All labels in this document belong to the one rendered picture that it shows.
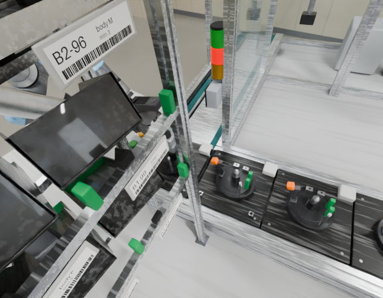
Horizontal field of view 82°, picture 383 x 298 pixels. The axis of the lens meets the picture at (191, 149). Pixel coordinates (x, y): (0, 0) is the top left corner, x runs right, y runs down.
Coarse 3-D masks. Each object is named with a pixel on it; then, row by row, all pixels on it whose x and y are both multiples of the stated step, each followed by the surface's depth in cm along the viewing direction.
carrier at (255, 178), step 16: (224, 160) 85; (240, 160) 85; (208, 176) 82; (224, 176) 78; (240, 176) 75; (256, 176) 80; (272, 176) 79; (208, 192) 77; (224, 192) 74; (240, 192) 71; (256, 192) 76; (224, 208) 73; (240, 208) 72; (256, 208) 72; (256, 224) 69
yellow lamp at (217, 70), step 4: (212, 64) 67; (212, 68) 68; (216, 68) 67; (220, 68) 67; (212, 72) 69; (216, 72) 68; (220, 72) 68; (212, 76) 71; (216, 76) 69; (220, 76) 69
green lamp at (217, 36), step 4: (212, 32) 60; (216, 32) 59; (220, 32) 59; (212, 36) 61; (216, 36) 60; (220, 36) 60; (212, 40) 61; (216, 40) 61; (220, 40) 61; (212, 44) 62; (216, 44) 62; (220, 44) 61
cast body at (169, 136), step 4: (168, 132) 76; (172, 132) 77; (168, 136) 75; (172, 136) 76; (168, 140) 75; (172, 140) 75; (168, 144) 76; (172, 144) 76; (172, 148) 77; (176, 148) 79; (172, 152) 79
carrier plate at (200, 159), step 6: (198, 144) 92; (198, 150) 90; (198, 156) 88; (204, 156) 88; (198, 162) 86; (204, 162) 86; (198, 168) 84; (162, 174) 84; (198, 174) 82; (168, 180) 82; (174, 180) 82; (162, 186) 81; (168, 186) 80; (180, 192) 78; (186, 192) 78; (186, 198) 78
